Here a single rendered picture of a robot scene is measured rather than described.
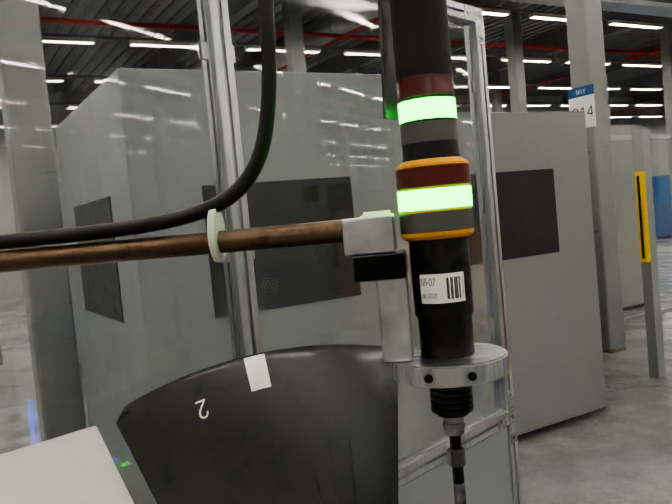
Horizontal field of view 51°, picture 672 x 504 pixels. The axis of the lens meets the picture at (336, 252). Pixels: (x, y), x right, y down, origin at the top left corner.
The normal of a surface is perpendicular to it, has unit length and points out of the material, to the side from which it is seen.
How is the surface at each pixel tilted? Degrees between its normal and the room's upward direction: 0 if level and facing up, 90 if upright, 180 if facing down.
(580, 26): 90
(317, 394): 44
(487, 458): 90
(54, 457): 50
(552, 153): 90
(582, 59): 90
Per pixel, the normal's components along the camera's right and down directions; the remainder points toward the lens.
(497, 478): 0.73, -0.04
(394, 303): -0.13, 0.07
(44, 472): 0.50, -0.67
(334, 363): 0.05, -0.72
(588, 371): 0.50, 0.00
